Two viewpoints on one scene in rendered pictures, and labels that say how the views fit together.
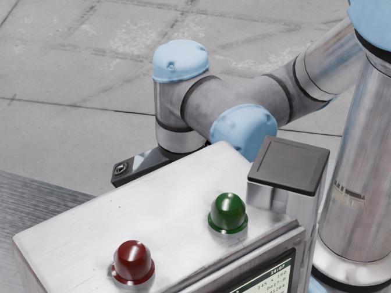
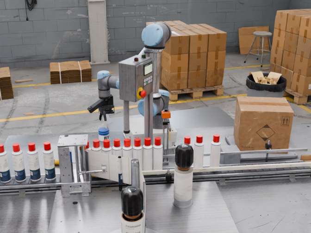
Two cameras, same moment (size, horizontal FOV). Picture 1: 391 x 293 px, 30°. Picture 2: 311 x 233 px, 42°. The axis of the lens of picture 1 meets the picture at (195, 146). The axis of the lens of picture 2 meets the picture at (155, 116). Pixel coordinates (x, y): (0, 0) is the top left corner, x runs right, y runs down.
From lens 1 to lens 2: 1.66 m
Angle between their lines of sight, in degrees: 29
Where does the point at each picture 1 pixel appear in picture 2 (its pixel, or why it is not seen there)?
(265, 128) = not seen: hidden behind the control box
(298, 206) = (151, 55)
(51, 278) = (127, 63)
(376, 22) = (149, 42)
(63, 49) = not seen: outside the picture
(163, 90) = (102, 80)
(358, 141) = not seen: hidden behind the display
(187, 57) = (105, 72)
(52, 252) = (125, 62)
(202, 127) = (113, 83)
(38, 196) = (56, 136)
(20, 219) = (55, 140)
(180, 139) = (106, 92)
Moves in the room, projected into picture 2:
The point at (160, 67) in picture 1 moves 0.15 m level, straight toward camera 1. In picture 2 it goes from (101, 74) to (111, 81)
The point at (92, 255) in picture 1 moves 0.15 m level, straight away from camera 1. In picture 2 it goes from (130, 61) to (112, 55)
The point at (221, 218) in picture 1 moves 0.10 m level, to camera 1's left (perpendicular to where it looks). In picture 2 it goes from (143, 56) to (124, 58)
